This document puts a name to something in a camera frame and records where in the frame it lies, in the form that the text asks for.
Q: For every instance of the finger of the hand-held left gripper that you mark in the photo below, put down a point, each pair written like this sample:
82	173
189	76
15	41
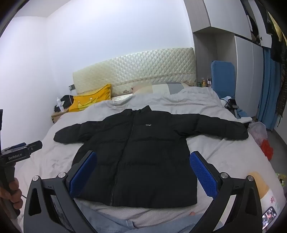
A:
33	145

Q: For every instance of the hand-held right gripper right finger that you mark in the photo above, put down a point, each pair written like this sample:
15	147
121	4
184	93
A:
203	174

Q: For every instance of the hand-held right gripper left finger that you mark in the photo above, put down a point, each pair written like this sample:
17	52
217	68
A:
83	173

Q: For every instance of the black puffer jacket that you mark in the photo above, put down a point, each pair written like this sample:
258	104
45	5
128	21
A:
139	156

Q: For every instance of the person's left hand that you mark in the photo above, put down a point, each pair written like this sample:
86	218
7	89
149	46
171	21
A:
14	195

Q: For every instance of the wooden nightstand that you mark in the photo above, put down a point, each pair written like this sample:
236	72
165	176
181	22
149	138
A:
57	116

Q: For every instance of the grey duvet bed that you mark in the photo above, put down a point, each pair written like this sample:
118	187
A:
201	134

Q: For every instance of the white bottle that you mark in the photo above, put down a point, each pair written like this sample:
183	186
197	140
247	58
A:
59	104

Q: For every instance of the black bag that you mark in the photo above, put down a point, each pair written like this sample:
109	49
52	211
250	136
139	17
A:
65	102

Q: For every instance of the cream printed cushion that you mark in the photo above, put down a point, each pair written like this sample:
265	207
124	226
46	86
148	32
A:
262	190

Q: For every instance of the red plastic bag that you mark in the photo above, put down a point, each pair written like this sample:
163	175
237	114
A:
266	149

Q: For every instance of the clear plastic bag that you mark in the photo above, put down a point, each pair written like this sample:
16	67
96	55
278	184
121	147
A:
257	131

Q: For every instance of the yellow pillow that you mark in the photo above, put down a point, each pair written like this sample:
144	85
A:
89	98

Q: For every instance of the blue cloth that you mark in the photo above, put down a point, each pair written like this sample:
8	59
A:
243	113

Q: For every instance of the person's blue jeans legs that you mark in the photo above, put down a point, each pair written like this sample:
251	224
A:
139	225

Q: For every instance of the smartphone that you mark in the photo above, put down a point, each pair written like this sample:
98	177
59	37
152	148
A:
269	217

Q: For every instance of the yellow bottle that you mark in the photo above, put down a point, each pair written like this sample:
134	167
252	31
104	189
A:
203	84

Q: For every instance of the grey patchwork pillow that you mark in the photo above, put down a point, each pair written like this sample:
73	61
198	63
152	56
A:
161	88

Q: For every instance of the blue cushion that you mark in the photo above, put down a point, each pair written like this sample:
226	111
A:
223	78

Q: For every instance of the blue curtain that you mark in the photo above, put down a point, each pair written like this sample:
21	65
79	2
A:
268	89

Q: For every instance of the grey wardrobe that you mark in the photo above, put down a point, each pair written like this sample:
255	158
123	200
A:
224	44

